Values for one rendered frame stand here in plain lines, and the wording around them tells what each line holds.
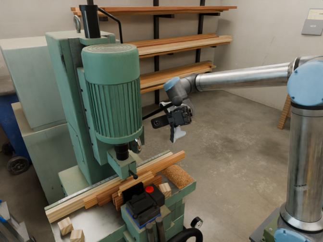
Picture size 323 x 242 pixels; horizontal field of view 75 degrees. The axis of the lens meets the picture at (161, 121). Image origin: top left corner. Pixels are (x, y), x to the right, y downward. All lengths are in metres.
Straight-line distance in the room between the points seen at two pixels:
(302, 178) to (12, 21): 2.83
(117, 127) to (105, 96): 0.11
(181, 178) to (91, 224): 0.41
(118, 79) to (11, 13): 2.34
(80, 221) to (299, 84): 0.88
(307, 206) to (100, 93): 0.79
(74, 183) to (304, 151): 1.03
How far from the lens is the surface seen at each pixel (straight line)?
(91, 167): 1.09
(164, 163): 1.05
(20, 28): 2.91
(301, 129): 0.78
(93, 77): 0.66
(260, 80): 0.93
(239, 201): 2.23
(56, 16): 2.97
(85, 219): 0.93
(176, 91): 1.01
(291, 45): 3.94
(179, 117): 0.83
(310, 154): 0.81
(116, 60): 0.63
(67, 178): 1.27
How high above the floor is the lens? 1.62
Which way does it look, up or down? 29 degrees down
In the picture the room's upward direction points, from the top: straight up
